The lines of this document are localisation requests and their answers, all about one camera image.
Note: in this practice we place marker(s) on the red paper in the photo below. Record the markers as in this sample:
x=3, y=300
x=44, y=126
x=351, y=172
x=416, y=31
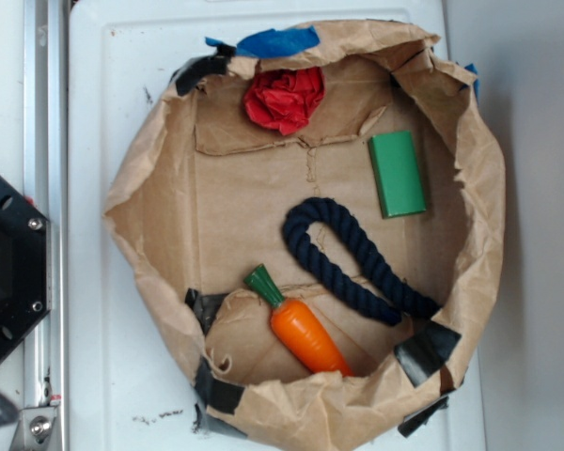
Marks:
x=284, y=100

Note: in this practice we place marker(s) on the brown paper bag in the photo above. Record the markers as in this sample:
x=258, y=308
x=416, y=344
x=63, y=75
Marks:
x=201, y=196

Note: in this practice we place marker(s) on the orange toy carrot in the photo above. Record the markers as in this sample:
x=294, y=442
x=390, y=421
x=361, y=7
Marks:
x=297, y=327

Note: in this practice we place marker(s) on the green rectangular block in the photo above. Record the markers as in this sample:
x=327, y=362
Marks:
x=396, y=174

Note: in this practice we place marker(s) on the blue tape strip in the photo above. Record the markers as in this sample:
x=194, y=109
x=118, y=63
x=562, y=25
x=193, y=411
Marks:
x=272, y=43

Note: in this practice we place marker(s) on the white plastic tray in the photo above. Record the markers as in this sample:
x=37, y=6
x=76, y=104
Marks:
x=125, y=391

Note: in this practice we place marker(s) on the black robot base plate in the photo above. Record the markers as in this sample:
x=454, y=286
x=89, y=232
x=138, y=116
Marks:
x=23, y=268

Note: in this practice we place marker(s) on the aluminium frame rail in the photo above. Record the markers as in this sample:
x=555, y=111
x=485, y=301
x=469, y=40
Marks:
x=44, y=419

